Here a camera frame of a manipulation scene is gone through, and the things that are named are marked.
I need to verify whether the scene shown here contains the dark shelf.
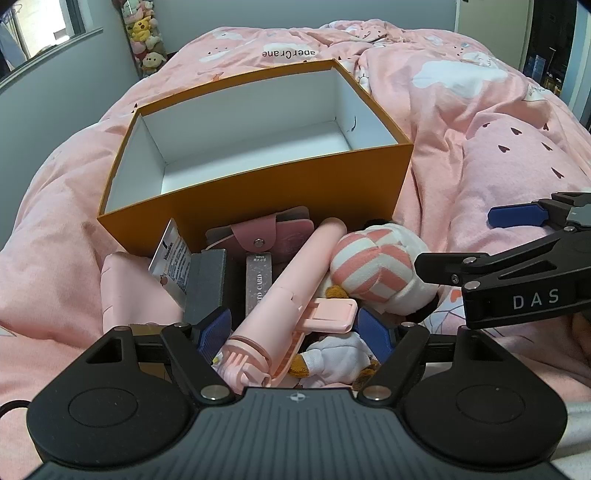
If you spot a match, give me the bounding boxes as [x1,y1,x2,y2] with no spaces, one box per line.
[522,0,591,132]

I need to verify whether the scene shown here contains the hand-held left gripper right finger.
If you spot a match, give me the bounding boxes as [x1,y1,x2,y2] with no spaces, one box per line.
[355,308,506,406]

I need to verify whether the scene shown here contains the pink selfie stick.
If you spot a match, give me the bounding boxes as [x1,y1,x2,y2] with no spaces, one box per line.
[221,218,359,388]

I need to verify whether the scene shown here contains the black cable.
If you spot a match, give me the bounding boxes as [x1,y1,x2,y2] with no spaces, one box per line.
[0,399,31,419]

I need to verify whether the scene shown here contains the pink snap pouch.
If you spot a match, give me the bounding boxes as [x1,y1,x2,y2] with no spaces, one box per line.
[204,205,319,261]

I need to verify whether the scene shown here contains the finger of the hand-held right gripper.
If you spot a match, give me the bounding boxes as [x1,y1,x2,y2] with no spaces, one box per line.
[488,191,591,232]
[414,225,591,289]

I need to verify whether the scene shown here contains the pink printed blanket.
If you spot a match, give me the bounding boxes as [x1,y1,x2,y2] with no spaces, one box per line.
[0,18,591,416]

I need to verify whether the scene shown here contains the hanging stack of plush toys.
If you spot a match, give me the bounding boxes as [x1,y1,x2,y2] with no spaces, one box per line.
[121,0,168,77]

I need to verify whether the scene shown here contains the window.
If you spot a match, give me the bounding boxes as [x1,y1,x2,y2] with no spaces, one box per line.
[0,0,105,89]

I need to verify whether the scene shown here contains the pink case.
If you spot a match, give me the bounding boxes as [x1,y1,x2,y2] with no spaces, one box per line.
[100,251,188,329]

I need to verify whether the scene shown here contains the plush toy with striped hat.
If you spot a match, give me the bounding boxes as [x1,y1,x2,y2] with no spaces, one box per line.
[292,222,440,389]

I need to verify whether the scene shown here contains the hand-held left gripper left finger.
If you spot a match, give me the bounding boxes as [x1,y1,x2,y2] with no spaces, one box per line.
[78,308,232,406]

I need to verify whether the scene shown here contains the orange cardboard box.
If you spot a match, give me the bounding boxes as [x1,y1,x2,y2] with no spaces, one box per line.
[97,59,414,260]

